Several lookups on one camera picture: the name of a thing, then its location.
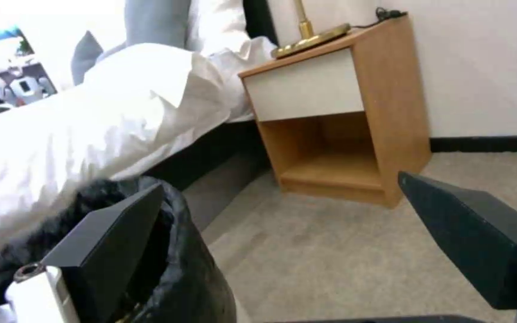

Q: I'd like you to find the black trash bin with bag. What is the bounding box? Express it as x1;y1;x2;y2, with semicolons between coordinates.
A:
0;175;238;323

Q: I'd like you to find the black power cable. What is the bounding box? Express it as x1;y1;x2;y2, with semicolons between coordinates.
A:
350;7;408;30

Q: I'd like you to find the grey cushion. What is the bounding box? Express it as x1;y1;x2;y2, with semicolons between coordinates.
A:
70;30;105;87

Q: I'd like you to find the black bed headboard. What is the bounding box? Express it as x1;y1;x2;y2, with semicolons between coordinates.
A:
243;0;279;46

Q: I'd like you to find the white bed duvet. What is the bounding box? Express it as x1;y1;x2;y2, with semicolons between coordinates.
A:
0;43;258;260

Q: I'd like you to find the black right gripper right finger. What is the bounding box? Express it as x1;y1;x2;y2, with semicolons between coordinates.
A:
397;170;517;323

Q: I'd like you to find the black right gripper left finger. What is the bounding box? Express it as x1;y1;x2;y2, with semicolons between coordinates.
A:
0;183;164;323

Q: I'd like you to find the black baseboard strip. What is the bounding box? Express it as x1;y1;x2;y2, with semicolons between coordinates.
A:
428;134;517;153

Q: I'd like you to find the white pillow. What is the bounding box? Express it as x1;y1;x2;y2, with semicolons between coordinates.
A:
184;0;280;63

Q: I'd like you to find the brass table lamp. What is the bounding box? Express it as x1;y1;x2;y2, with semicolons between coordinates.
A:
270;0;352;60

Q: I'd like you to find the wooden nightstand with white drawer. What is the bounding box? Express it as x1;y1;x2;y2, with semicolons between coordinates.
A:
238;15;433;209

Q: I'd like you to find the dark bed base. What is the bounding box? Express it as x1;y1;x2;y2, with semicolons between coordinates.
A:
146;119;271;233

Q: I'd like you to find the grey pillow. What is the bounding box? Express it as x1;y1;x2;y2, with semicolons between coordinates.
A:
94;0;193;65

